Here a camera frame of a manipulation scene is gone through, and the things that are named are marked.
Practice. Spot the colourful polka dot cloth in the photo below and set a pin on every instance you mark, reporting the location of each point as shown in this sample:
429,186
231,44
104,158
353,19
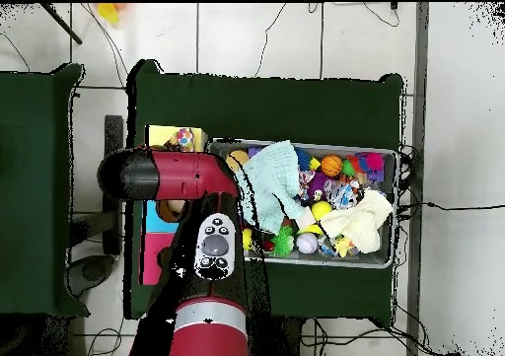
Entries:
185,139

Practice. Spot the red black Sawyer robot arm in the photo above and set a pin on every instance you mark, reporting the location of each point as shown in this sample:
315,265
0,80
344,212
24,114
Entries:
185,174

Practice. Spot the wooden box with three holes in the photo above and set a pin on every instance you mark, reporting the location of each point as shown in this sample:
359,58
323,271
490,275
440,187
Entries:
160,135

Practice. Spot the shallow clear mesh bin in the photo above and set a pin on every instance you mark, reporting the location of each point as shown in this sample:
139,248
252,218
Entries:
371,260

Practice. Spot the mint green cloth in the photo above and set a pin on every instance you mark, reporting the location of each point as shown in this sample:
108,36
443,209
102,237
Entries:
276,178

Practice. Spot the peach orange ball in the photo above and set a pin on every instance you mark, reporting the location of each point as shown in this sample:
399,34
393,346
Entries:
237,159

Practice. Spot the yellow ball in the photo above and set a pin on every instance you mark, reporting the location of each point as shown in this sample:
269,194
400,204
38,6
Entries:
321,210
247,240

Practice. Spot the green spiky ball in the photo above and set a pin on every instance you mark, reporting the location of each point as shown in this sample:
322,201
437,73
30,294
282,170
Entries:
282,240

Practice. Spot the white toy baseball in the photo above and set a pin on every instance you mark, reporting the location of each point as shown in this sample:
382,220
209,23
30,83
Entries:
306,243

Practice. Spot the orange toy basketball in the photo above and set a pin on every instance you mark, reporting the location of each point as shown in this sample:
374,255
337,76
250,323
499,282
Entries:
331,165

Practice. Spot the cream yellow cloth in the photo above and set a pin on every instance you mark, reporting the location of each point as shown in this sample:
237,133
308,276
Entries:
363,222

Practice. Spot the pink spiky ball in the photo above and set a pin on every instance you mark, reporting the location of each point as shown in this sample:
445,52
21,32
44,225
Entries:
373,162

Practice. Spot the black chair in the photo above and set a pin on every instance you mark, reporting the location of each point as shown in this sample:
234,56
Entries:
113,222

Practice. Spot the grey metal beam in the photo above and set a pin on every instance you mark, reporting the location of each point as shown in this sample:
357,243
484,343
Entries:
418,96

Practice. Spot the green cloth side table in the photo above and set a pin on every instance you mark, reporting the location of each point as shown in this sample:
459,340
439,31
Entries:
35,190

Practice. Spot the yellow floor object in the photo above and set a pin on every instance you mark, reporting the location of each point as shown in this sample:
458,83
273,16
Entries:
109,13

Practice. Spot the black rod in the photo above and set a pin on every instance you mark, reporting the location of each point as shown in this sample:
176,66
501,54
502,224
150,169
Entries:
61,23

